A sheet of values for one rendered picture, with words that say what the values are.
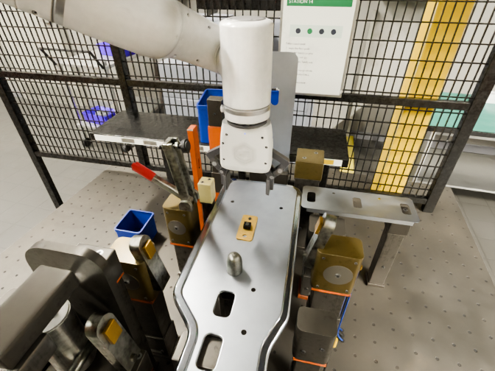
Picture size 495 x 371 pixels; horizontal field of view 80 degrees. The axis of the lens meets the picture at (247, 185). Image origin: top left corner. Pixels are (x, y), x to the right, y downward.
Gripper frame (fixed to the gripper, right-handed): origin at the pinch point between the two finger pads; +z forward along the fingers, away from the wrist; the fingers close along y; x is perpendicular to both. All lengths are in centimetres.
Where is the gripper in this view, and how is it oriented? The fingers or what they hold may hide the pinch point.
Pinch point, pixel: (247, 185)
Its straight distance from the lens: 63.6
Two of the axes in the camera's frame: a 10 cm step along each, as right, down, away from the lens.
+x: 2.1, -5.8, 7.9
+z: 0.1, 8.1, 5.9
